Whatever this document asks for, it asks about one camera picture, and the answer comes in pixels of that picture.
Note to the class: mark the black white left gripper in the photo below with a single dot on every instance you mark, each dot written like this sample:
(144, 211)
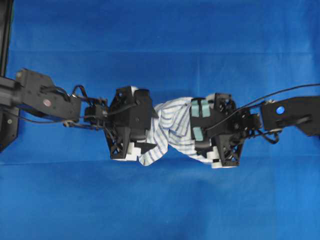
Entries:
(119, 127)

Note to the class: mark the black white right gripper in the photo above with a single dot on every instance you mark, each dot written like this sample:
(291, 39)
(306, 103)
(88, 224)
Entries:
(223, 142)

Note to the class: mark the white blue striped towel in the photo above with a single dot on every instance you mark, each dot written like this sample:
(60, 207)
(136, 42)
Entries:
(172, 128)

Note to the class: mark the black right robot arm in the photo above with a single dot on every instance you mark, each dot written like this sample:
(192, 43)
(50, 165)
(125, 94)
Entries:
(300, 112)

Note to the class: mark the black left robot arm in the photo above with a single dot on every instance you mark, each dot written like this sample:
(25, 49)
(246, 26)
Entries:
(36, 94)

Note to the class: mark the blue table cloth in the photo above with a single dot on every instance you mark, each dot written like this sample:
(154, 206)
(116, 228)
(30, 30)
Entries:
(58, 183)

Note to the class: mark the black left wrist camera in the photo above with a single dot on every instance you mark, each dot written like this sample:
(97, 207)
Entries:
(136, 122)

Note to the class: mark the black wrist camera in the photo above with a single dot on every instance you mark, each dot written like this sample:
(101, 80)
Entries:
(136, 122)
(221, 122)

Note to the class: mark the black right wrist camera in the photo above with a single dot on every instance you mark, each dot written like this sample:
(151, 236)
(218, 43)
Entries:
(221, 122)

